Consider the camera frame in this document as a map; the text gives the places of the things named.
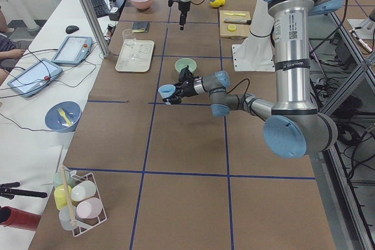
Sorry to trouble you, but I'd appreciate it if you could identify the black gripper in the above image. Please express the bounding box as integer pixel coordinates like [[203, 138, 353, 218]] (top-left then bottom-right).
[[164, 77, 196, 105], [178, 1, 191, 30]]

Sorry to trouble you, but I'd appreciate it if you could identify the light blue cup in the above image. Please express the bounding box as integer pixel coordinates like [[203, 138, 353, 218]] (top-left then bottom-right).
[[158, 84, 176, 99]]

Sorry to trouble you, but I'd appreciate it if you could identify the mint green bowl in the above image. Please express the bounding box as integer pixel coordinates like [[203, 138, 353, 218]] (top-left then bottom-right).
[[175, 57, 197, 74]]

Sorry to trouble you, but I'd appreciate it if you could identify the blue bowl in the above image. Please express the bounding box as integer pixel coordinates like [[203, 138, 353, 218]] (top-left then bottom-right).
[[45, 101, 81, 133]]

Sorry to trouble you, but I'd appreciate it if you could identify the grey folded cloth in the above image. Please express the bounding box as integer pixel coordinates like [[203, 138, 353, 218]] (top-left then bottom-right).
[[131, 21, 149, 33]]

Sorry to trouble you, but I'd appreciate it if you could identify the wooden cutting board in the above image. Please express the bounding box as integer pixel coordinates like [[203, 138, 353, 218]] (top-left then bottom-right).
[[219, 11, 251, 38]]

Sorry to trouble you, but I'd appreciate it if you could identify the lemon half slice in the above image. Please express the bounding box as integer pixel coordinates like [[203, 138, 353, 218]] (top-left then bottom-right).
[[227, 24, 237, 32]]

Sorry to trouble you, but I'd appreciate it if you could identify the clear wine glass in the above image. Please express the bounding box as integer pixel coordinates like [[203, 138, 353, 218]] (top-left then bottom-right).
[[122, 29, 137, 60]]

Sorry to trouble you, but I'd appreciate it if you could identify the cream bear tray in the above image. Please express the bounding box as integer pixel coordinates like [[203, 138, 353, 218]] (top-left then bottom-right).
[[115, 40, 155, 73]]

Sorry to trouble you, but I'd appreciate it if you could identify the yellow plastic knife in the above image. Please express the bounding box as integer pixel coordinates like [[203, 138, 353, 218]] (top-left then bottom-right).
[[223, 12, 246, 16]]

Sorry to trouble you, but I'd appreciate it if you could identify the black keyboard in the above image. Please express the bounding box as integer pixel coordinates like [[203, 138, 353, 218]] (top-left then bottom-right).
[[90, 0, 109, 18]]

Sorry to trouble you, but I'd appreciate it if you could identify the teach pendant far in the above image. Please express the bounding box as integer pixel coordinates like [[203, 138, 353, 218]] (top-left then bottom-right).
[[52, 36, 93, 66]]

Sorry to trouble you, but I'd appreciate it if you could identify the teach pendant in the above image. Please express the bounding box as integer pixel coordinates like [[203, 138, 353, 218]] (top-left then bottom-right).
[[52, 36, 93, 66], [7, 59, 63, 97]]

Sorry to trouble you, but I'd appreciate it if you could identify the black computer mouse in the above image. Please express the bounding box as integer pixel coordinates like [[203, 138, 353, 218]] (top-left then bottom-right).
[[65, 25, 80, 35]]

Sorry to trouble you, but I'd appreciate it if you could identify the yellow plastic fork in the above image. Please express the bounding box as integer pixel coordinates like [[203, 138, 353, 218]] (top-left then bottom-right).
[[57, 108, 73, 126]]

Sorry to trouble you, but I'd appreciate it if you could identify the white cup in rack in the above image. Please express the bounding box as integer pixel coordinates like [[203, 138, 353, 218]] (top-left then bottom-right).
[[71, 180, 96, 202]]

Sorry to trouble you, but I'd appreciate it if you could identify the pink cup in rack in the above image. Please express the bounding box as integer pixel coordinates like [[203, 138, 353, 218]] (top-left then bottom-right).
[[76, 197, 103, 219]]

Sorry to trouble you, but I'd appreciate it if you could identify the green cup in rack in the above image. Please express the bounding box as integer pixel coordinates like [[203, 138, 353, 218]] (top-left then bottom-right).
[[53, 168, 77, 189]]

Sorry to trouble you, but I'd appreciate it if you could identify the teach pendant near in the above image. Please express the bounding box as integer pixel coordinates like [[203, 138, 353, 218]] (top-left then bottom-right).
[[7, 59, 63, 97]]

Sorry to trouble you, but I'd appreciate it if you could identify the yellow cup in rack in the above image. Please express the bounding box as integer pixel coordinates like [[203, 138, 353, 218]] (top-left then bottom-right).
[[53, 184, 67, 210]]

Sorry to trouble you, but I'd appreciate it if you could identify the wooden stick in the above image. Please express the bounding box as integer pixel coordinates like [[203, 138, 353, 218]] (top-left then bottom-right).
[[60, 166, 77, 226]]

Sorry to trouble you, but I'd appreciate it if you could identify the clear cup in rack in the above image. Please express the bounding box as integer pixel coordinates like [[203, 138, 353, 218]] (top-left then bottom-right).
[[59, 206, 77, 231]]

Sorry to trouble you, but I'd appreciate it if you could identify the seated person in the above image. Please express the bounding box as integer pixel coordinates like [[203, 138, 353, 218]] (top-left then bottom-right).
[[1, 12, 30, 84]]

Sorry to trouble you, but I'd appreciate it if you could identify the black tripod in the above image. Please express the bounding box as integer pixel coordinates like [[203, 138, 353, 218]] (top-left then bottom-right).
[[1, 182, 47, 200]]

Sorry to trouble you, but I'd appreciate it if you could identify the red bottle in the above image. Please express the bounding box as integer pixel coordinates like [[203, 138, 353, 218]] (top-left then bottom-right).
[[1, 206, 41, 231]]

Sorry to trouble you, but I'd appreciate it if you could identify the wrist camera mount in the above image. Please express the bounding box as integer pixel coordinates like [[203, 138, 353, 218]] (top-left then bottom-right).
[[168, 0, 179, 8], [178, 67, 195, 83]]

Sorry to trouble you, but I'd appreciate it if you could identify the white camera pole base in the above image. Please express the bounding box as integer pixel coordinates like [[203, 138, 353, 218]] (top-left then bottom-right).
[[232, 0, 275, 72]]

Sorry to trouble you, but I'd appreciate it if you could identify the aluminium frame post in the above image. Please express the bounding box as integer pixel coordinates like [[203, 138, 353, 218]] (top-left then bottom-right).
[[79, 0, 110, 58]]

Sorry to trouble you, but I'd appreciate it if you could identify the white wire cup rack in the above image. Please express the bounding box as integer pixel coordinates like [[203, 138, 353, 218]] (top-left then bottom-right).
[[54, 166, 107, 237]]

